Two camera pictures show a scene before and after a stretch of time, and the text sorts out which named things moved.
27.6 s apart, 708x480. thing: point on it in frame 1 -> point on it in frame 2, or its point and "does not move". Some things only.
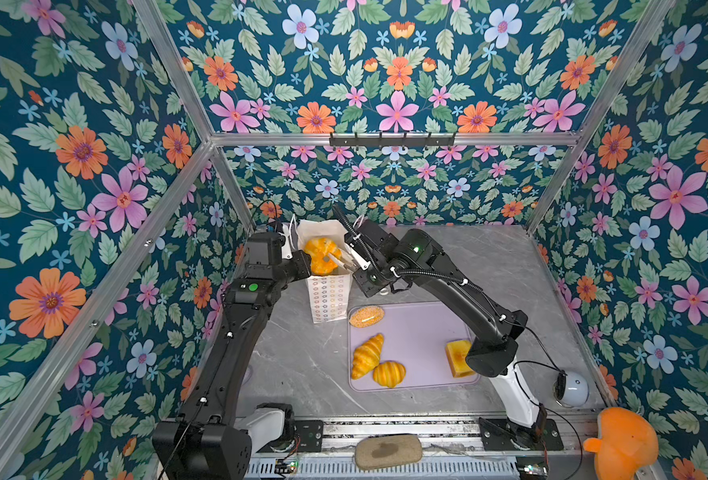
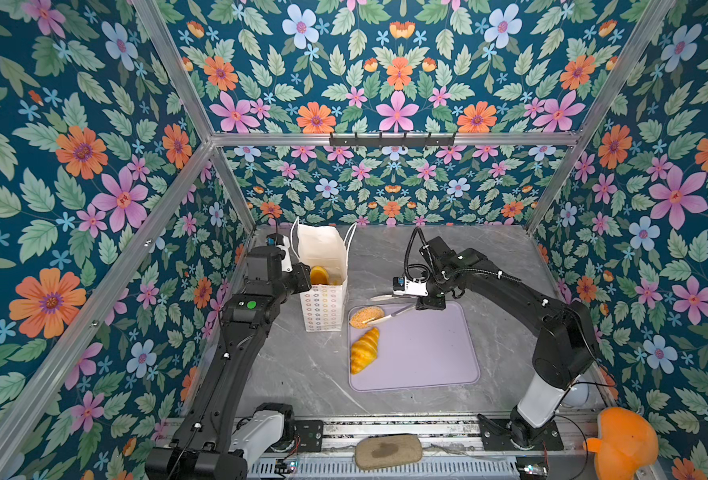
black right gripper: x=365 y=288 -> x=425 y=302
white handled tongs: x=345 y=260 -> x=380 y=318
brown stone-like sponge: x=388 y=450 does not move
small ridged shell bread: x=389 y=374 -> x=319 y=275
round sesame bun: x=367 y=316 does not move
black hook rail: x=405 y=141 does not move
